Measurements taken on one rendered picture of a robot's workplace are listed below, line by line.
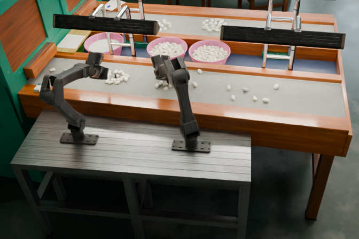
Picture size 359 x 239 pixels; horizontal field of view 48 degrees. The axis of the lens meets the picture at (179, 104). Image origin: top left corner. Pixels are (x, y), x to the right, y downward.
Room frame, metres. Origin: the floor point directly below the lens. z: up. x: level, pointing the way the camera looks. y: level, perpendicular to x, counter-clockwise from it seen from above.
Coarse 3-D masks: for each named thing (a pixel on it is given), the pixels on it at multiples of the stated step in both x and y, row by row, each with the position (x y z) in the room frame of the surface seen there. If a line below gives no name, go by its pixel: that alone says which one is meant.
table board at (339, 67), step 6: (336, 24) 2.46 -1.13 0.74; (336, 30) 2.38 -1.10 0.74; (336, 60) 2.08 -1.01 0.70; (336, 66) 2.04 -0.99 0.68; (342, 66) 1.96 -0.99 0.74; (342, 72) 1.90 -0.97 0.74; (342, 78) 1.84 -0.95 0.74; (342, 84) 1.78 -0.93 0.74; (342, 90) 1.73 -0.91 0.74; (348, 108) 1.58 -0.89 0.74; (348, 114) 1.53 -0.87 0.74; (348, 120) 1.49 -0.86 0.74; (348, 126) 1.44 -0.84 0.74; (348, 138) 1.38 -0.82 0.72; (348, 144) 1.38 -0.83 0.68; (342, 156) 1.38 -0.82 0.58
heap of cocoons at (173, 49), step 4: (160, 44) 2.34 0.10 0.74; (164, 44) 2.34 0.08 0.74; (168, 44) 2.33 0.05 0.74; (172, 44) 2.34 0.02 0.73; (176, 44) 2.32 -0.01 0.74; (180, 44) 2.32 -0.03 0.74; (152, 48) 2.29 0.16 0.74; (156, 48) 2.29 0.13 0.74; (160, 48) 2.28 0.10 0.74; (164, 48) 2.29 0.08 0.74; (168, 48) 2.28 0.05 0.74; (172, 48) 2.28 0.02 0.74; (176, 48) 2.28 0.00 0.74; (180, 48) 2.27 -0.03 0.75; (152, 52) 2.24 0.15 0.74; (156, 52) 2.24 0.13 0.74; (160, 52) 2.24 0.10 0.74; (164, 52) 2.25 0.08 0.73; (168, 52) 2.23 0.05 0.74; (172, 52) 2.24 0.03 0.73; (176, 52) 2.24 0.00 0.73; (180, 52) 2.24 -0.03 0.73; (172, 56) 2.18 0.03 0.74
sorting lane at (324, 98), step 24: (48, 72) 2.09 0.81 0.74; (144, 72) 2.02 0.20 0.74; (192, 72) 1.99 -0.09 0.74; (144, 96) 1.79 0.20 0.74; (168, 96) 1.77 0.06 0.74; (192, 96) 1.76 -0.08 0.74; (216, 96) 1.75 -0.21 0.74; (240, 96) 1.73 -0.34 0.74; (264, 96) 1.72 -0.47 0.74; (288, 96) 1.71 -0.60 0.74; (312, 96) 1.69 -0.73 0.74; (336, 96) 1.68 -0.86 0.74
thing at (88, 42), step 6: (96, 36) 2.47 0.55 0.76; (102, 36) 2.48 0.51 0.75; (114, 36) 2.47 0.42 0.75; (120, 36) 2.43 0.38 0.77; (84, 42) 2.38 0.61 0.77; (90, 42) 2.43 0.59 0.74; (120, 42) 2.42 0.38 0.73; (120, 48) 2.32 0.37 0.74; (108, 54) 2.25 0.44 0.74; (114, 54) 2.28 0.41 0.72
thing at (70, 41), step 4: (68, 36) 2.45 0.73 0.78; (72, 36) 2.45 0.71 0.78; (76, 36) 2.45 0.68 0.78; (80, 36) 2.44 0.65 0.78; (84, 36) 2.44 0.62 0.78; (64, 40) 2.41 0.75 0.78; (68, 40) 2.40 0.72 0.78; (72, 40) 2.40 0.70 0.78; (76, 40) 2.40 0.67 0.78; (80, 40) 2.39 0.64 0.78; (60, 44) 2.35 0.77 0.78; (64, 44) 2.35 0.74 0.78; (68, 44) 2.35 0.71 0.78; (72, 44) 2.34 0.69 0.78; (76, 44) 2.34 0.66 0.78; (72, 48) 2.30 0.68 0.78
